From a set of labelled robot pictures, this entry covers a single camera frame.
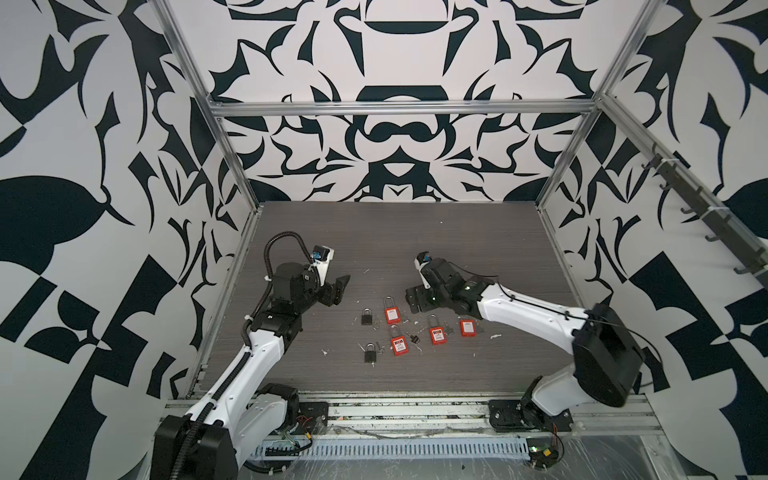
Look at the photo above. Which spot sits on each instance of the grey hook rack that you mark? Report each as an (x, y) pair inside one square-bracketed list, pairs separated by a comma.
[(701, 204)]

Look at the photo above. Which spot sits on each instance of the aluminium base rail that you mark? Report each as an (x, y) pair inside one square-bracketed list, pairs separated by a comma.
[(442, 413)]

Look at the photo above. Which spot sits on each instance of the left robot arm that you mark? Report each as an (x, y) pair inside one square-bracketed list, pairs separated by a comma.
[(217, 436)]

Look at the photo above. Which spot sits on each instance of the aluminium cage frame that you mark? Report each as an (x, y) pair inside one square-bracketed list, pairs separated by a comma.
[(351, 108)]

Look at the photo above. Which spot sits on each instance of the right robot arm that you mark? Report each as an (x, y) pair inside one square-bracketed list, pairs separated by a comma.
[(606, 358)]

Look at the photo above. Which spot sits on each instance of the white cable duct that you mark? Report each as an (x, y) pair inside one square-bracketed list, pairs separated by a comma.
[(515, 449)]

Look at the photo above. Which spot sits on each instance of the red padlock long shackle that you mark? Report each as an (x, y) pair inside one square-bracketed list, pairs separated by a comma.
[(468, 327)]

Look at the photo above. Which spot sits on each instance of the black padlock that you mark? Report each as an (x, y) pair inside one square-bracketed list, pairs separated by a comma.
[(369, 319), (370, 353)]

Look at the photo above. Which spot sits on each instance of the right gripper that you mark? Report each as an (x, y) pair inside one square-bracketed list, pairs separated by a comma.
[(425, 285)]

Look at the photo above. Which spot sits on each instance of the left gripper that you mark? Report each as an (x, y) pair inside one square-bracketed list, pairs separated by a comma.
[(330, 292)]

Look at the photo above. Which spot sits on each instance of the silver key white head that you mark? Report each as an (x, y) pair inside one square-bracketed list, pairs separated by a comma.
[(414, 339)]

